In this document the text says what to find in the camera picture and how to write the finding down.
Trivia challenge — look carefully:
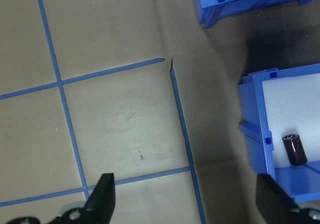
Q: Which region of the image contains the blue bin holding batteries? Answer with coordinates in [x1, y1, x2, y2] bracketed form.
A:
[237, 63, 320, 204]

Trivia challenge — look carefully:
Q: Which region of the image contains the blue bin holding components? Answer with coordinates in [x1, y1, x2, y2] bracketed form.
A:
[191, 0, 320, 30]

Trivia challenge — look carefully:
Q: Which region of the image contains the dark cylindrical battery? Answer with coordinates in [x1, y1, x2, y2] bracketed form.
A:
[281, 132, 309, 166]

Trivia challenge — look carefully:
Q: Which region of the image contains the white foam liner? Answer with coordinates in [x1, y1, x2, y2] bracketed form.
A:
[261, 71, 320, 169]

